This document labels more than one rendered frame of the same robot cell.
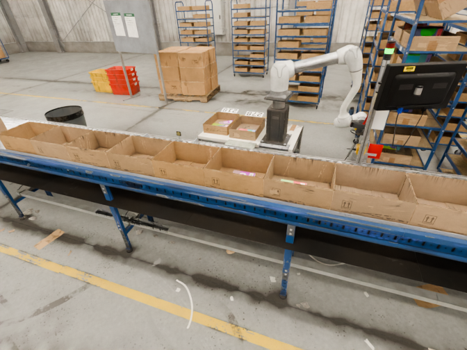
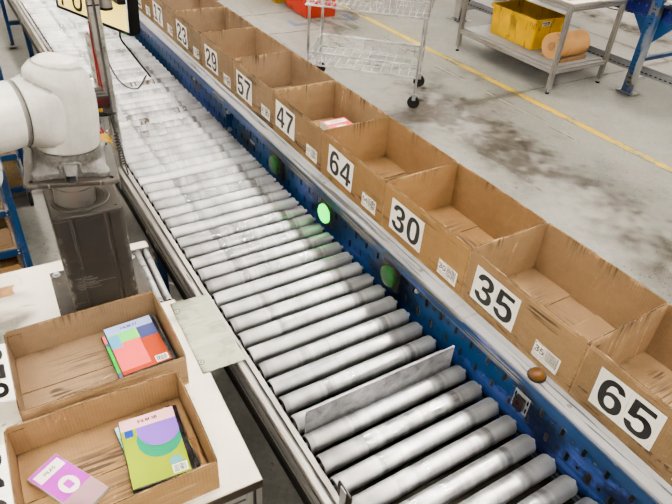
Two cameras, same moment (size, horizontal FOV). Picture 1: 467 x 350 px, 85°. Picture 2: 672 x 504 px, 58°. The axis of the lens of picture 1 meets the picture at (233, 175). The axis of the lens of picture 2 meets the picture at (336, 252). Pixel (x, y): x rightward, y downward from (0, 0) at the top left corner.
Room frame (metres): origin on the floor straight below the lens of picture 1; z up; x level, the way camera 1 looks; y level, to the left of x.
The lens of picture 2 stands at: (3.04, 0.90, 1.97)
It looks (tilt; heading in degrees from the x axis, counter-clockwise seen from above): 37 degrees down; 215
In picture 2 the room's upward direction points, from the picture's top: 4 degrees clockwise
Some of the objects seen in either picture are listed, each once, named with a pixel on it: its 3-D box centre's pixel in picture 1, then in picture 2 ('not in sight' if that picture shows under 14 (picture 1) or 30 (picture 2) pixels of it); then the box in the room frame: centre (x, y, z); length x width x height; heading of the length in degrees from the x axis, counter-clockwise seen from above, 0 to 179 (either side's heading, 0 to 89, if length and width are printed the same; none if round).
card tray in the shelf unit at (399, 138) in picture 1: (397, 130); not in sight; (2.29, -1.63, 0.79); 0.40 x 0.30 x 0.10; 160
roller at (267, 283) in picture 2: not in sight; (284, 278); (1.90, -0.09, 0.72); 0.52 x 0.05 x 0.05; 159
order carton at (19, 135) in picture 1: (33, 138); not in sight; (2.13, 1.78, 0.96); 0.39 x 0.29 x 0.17; 69
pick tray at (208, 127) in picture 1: (222, 123); (113, 458); (2.68, 0.10, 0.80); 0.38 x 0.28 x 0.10; 157
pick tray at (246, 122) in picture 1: (247, 127); (97, 358); (2.52, -0.17, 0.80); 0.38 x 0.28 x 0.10; 158
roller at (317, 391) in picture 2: not in sight; (361, 372); (2.06, 0.33, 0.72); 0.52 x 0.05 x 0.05; 159
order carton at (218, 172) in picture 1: (240, 171); (385, 167); (1.43, -0.05, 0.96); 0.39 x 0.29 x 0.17; 69
